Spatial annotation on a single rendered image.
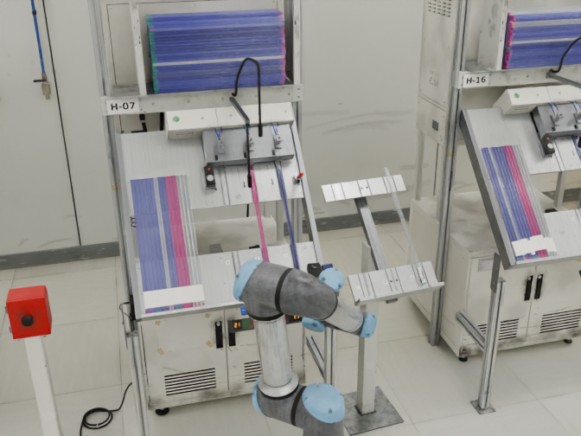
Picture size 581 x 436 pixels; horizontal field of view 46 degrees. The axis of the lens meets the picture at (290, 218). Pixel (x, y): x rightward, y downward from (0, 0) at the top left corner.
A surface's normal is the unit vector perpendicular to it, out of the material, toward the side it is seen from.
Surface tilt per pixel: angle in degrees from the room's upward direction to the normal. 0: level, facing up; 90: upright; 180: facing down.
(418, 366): 0
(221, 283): 48
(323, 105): 90
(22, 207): 90
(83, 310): 0
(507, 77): 90
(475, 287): 90
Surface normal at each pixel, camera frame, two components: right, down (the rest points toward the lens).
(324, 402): 0.11, -0.88
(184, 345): 0.25, 0.40
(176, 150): 0.18, -0.32
